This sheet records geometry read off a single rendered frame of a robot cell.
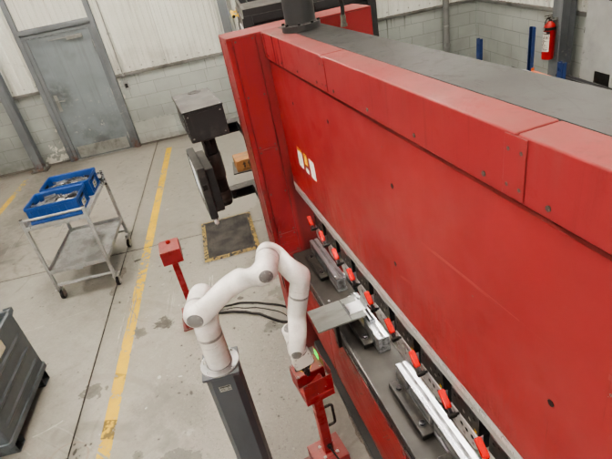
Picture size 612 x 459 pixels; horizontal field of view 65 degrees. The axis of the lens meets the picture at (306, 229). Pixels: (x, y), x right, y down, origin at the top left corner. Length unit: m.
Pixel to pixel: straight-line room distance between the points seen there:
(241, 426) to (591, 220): 2.13
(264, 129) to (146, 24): 6.32
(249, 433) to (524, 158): 2.13
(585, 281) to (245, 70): 2.19
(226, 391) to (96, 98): 7.48
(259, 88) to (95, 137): 6.96
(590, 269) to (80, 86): 8.90
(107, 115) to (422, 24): 5.89
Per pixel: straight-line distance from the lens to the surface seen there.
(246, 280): 2.04
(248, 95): 2.82
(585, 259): 0.97
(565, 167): 0.90
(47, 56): 9.39
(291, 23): 2.52
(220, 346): 2.32
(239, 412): 2.59
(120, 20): 9.08
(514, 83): 1.27
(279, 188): 3.04
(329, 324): 2.48
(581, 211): 0.91
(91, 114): 9.46
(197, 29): 8.97
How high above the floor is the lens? 2.66
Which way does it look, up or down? 30 degrees down
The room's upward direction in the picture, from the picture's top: 11 degrees counter-clockwise
